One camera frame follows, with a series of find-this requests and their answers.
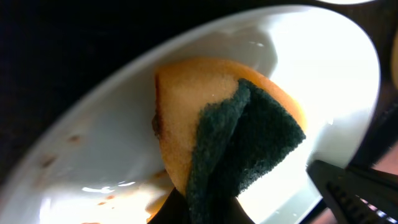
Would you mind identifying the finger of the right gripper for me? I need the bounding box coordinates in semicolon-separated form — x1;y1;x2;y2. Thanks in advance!
307;160;397;224

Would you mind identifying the light blue plate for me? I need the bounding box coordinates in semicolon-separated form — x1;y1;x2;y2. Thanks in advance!
1;5;380;223
317;0;376;5

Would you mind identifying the yellow plate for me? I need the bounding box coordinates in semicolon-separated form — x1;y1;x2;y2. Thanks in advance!
391;32;398;89

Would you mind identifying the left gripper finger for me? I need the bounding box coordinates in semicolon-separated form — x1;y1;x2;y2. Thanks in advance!
147;186;256;224

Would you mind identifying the green and yellow sponge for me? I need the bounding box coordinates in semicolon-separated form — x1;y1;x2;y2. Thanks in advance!
152;58;307;223

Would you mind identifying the black round tray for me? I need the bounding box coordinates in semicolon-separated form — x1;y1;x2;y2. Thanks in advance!
1;1;397;193

